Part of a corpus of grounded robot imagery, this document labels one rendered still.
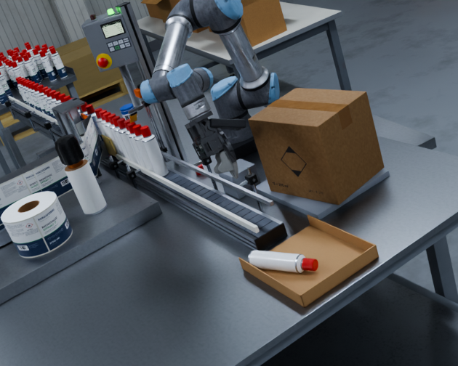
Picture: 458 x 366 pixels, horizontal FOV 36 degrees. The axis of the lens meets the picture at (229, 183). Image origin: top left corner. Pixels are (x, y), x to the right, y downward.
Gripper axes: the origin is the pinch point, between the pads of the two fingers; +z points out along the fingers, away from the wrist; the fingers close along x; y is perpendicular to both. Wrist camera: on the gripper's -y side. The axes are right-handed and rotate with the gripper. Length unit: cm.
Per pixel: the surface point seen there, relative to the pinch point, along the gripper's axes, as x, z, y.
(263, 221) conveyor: -3.2, 17.0, -2.1
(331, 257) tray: 21.2, 30.9, -5.1
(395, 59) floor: -270, 12, -279
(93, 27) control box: -64, -66, -2
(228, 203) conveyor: -22.7, 9.9, -2.0
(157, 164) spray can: -62, -11, 1
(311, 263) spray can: 24.8, 28.2, 3.0
